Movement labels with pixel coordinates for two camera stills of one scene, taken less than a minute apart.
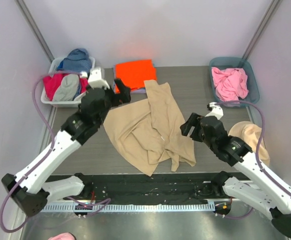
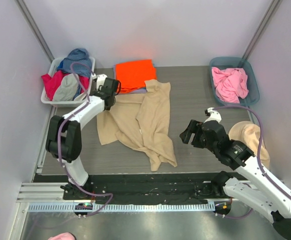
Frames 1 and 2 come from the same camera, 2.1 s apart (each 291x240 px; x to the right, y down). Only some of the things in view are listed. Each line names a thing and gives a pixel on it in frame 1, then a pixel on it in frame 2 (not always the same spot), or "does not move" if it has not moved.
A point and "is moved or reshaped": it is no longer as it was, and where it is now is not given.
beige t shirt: [150, 131] is moved or reshaped
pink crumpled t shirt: [230, 84] does not move
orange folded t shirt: [133, 74] does not move
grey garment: [69, 85] does not move
